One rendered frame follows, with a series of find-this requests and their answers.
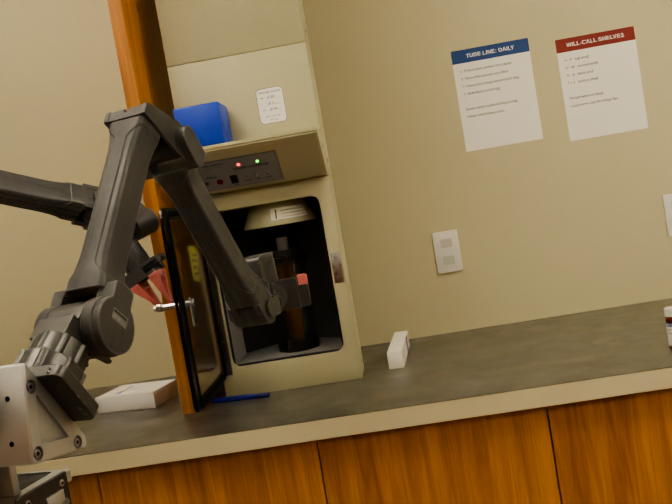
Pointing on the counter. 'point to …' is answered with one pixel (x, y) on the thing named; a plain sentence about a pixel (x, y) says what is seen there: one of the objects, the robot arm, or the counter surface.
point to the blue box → (206, 122)
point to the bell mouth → (278, 214)
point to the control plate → (209, 172)
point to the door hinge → (220, 321)
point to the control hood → (312, 167)
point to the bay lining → (317, 258)
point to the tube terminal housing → (275, 60)
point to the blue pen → (240, 397)
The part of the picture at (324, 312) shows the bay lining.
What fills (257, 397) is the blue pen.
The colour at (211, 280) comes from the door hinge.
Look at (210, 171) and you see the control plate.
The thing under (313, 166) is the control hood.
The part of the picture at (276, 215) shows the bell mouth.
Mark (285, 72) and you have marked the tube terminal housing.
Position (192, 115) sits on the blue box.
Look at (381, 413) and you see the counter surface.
